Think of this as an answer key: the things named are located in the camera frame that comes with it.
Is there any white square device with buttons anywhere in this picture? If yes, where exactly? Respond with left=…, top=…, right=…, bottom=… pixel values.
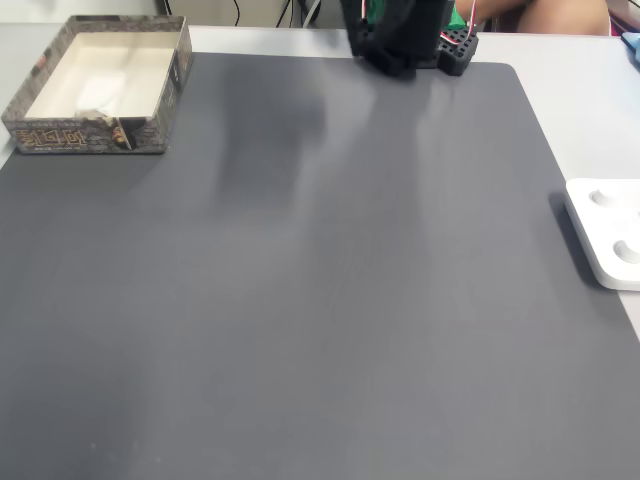
left=564, top=177, right=640, bottom=292

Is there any white block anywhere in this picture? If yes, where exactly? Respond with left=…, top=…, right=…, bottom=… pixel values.
left=74, top=69, right=129, bottom=121

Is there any grey desk mat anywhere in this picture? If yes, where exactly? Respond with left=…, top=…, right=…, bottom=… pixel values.
left=0, top=49, right=640, bottom=480

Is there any red white servo cable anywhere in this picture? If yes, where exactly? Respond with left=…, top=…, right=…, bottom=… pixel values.
left=439, top=0, right=480, bottom=49

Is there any blue object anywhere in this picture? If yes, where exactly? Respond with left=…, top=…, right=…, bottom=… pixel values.
left=621, top=30, right=640, bottom=64

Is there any patterned open cardboard box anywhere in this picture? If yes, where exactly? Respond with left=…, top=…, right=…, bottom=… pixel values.
left=0, top=14, right=194, bottom=156

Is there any person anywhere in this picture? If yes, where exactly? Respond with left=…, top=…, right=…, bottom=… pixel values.
left=455, top=0, right=610, bottom=36

